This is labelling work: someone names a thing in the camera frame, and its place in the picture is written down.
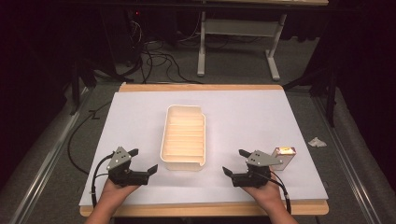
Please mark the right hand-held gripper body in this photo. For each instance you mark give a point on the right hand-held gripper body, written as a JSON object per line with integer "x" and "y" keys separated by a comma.
{"x": 255, "y": 175}

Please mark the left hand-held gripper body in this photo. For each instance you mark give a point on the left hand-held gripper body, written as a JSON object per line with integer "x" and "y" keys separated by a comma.
{"x": 122, "y": 174}

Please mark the person's left hand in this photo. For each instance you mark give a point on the person's left hand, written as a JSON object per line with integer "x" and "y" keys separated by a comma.
{"x": 115, "y": 192}

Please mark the person's right hand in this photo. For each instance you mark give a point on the person's right hand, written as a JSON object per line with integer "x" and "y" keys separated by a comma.
{"x": 264, "y": 194}

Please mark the white table cover sheet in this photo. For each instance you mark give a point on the white table cover sheet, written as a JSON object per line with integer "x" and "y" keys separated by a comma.
{"x": 249, "y": 124}

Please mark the white ribbed plastic tray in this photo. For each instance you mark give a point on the white ribbed plastic tray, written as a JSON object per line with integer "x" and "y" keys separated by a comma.
{"x": 183, "y": 140}

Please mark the crumpled white tissue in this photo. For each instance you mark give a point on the crumpled white tissue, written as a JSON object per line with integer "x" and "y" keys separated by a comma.
{"x": 317, "y": 142}

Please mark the black stand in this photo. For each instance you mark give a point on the black stand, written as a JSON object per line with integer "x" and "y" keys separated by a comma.
{"x": 76, "y": 90}
{"x": 332, "y": 93}

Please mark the metal floor rail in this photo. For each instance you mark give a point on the metal floor rail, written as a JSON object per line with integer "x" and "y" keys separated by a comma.
{"x": 341, "y": 155}
{"x": 46, "y": 161}

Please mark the white metal desk frame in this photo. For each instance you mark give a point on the white metal desk frame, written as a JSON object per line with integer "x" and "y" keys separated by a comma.
{"x": 239, "y": 28}

